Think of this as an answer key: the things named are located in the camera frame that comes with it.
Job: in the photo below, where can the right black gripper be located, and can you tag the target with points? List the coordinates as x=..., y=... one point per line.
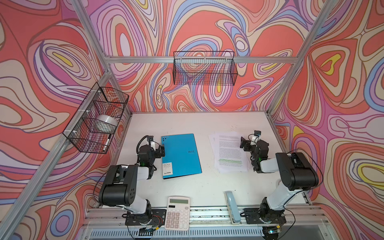
x=248, y=144

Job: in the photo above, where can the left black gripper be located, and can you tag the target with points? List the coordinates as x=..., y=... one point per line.
x=157, y=151

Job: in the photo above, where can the blue file folder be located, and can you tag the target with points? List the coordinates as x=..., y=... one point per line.
x=181, y=156

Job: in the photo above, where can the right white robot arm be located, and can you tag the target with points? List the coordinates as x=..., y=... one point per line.
x=296, y=173

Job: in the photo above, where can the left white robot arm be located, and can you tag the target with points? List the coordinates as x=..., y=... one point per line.
x=119, y=188

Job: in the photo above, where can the stack of printed papers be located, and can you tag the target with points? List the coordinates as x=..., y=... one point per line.
x=228, y=156

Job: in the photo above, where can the white marker in basket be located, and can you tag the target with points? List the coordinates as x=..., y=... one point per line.
x=106, y=145

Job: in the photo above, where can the white tape roll in basket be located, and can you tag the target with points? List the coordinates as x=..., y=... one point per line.
x=106, y=124

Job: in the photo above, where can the white desk calculator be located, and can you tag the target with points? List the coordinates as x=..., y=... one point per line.
x=178, y=214

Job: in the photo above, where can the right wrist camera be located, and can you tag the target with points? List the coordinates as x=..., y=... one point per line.
x=257, y=135

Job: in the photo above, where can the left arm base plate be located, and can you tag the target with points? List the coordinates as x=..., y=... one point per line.
x=153, y=218

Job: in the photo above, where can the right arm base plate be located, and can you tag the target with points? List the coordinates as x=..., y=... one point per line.
x=268, y=217

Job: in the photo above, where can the black wire basket left wall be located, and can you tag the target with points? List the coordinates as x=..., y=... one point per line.
x=81, y=131

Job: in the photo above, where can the black wire basket wall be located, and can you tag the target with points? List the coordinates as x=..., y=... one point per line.
x=81, y=131
x=204, y=68

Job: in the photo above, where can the black wire basket back wall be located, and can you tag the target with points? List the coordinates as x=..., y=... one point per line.
x=204, y=68

